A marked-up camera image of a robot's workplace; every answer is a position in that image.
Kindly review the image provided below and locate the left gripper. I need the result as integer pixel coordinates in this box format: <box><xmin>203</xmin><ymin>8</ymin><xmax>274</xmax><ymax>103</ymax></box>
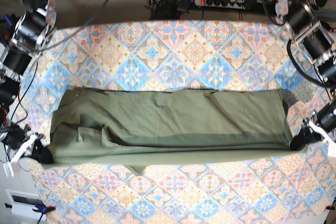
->
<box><xmin>289</xmin><ymin>111</ymin><xmax>335</xmax><ymax>157</ymax></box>

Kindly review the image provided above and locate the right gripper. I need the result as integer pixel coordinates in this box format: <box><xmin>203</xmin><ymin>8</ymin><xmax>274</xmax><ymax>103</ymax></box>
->
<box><xmin>2</xmin><ymin>126</ymin><xmax>54</xmax><ymax>177</ymax></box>

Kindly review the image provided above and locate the green t-shirt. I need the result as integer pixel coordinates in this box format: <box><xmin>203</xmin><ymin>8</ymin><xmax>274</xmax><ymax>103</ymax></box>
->
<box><xmin>39</xmin><ymin>88</ymin><xmax>293</xmax><ymax>173</ymax></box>

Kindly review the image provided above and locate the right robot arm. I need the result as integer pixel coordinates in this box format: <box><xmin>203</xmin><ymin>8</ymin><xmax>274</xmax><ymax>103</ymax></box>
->
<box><xmin>1</xmin><ymin>0</ymin><xmax>56</xmax><ymax>177</ymax></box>

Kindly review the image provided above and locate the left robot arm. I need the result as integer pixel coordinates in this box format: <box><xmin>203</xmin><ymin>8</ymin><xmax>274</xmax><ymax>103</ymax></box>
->
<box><xmin>278</xmin><ymin>0</ymin><xmax>335</xmax><ymax>157</ymax></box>

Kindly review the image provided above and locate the patterned tablecloth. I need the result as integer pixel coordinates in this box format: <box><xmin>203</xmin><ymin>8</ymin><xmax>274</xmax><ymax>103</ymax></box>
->
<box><xmin>1</xmin><ymin>21</ymin><xmax>335</xmax><ymax>223</ymax></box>

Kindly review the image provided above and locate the blue clamp bottom left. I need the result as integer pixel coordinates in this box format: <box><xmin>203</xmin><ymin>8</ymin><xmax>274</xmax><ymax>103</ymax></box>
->
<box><xmin>5</xmin><ymin>203</ymin><xmax>55</xmax><ymax>220</ymax></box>

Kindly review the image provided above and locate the orange clamp bottom right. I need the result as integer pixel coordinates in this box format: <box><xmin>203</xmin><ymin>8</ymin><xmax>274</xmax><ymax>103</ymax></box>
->
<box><xmin>325</xmin><ymin>206</ymin><xmax>335</xmax><ymax>211</ymax></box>

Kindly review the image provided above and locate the orange black clamp left top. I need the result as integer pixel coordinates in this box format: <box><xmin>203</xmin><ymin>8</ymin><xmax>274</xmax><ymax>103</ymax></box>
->
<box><xmin>1</xmin><ymin>14</ymin><xmax>18</xmax><ymax>51</ymax></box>

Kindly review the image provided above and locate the white power strip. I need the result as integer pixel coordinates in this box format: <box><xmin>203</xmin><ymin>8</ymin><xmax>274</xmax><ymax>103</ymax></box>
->
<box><xmin>194</xmin><ymin>0</ymin><xmax>245</xmax><ymax>9</ymax></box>

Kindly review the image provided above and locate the white wall socket box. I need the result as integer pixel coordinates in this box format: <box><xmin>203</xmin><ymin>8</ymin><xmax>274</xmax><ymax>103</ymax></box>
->
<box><xmin>6</xmin><ymin>189</ymin><xmax>44</xmax><ymax>223</ymax></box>

